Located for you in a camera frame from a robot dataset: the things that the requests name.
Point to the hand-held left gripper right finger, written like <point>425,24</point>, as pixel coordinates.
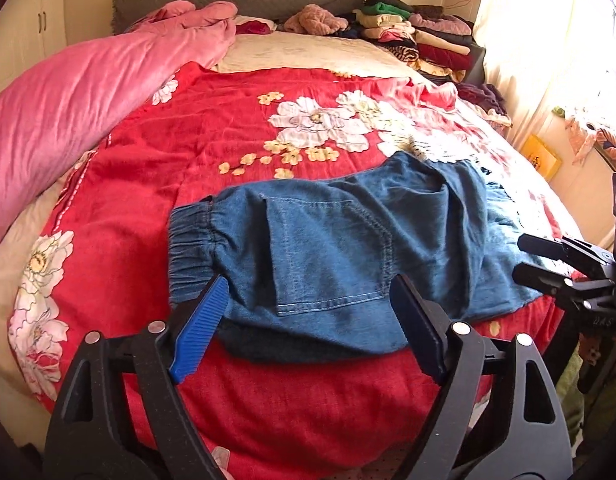
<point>418,325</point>

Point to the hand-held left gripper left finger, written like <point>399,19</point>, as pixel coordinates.
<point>198,330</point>

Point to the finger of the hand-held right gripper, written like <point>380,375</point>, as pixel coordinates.
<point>542,280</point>
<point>552,248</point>

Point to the blue denim pants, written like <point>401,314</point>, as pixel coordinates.
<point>328,250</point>

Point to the yellow box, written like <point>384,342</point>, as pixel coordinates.
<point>540,157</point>

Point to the floral cloth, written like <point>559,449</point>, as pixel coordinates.
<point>587,137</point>

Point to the red floral blanket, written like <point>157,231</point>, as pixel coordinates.
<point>138,185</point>

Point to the dark purple garment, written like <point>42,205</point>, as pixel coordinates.
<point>482,102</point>

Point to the light curtain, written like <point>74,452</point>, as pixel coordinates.
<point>537,35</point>

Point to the pile of folded clothes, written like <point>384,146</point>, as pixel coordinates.
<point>427,35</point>

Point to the pink duvet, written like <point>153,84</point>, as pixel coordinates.
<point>63,110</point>

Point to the cream quilted bed cover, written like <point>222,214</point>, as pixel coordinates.
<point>298,52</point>

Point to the dark red garment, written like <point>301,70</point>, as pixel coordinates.
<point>255,26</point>

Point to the cream wardrobe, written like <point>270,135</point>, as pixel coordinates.
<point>23,20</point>

